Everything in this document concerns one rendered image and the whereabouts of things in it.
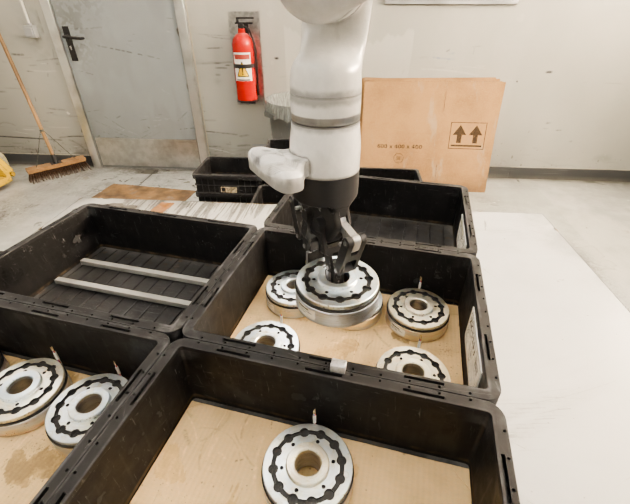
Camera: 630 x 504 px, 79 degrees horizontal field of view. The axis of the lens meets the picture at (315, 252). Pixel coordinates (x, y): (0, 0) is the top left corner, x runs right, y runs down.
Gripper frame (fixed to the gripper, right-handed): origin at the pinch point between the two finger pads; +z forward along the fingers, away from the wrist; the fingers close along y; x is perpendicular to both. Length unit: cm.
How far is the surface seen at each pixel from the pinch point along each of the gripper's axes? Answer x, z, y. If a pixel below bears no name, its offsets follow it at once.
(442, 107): -215, 40, 174
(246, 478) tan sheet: 16.8, 17.2, -10.1
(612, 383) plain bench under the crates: -49, 30, -23
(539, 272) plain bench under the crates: -70, 31, 5
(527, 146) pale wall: -288, 74, 143
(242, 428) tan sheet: 14.8, 17.2, -4.0
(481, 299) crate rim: -21.3, 7.3, -9.5
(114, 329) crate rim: 25.5, 7.1, 11.6
